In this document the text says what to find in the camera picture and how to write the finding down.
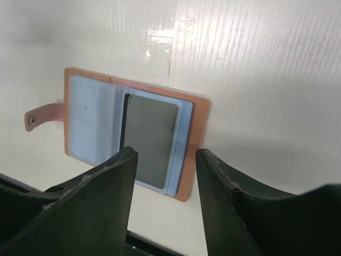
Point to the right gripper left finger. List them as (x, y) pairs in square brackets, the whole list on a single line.
[(86, 215)]

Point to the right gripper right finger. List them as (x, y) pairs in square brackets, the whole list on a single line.
[(243, 216)]

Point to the tan leather card holder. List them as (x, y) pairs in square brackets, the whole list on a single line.
[(92, 114)]

